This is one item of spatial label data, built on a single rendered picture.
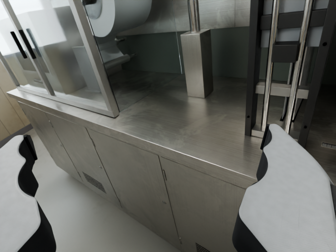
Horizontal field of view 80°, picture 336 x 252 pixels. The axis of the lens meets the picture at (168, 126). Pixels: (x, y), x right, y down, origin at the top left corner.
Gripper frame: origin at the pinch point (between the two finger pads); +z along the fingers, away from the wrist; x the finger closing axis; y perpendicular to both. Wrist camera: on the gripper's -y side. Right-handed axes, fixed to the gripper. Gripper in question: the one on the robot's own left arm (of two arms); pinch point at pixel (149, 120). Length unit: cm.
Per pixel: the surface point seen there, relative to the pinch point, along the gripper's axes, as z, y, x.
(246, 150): 34, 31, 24
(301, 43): 34.7, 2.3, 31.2
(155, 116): 62, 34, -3
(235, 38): 90, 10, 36
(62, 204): 102, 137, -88
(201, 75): 72, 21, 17
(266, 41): 41.5, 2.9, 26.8
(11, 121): 239, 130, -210
